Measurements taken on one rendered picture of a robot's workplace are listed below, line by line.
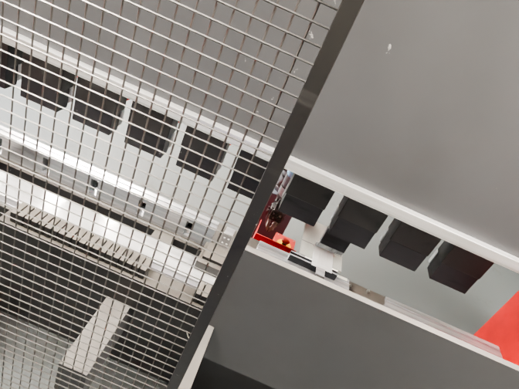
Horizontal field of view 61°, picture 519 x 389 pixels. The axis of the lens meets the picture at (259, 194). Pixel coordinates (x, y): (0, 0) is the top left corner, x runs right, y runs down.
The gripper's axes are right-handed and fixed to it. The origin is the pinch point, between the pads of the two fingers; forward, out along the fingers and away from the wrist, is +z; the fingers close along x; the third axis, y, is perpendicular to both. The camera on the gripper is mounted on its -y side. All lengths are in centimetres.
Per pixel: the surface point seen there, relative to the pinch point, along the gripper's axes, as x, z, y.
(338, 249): 25, -26, 37
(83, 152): -147, 73, -112
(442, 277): 61, -35, 40
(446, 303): 165, 71, -130
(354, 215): 22, -43, 42
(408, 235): 42, -45, 41
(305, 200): 4, -41, 42
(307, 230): 14.2, -16.7, 16.7
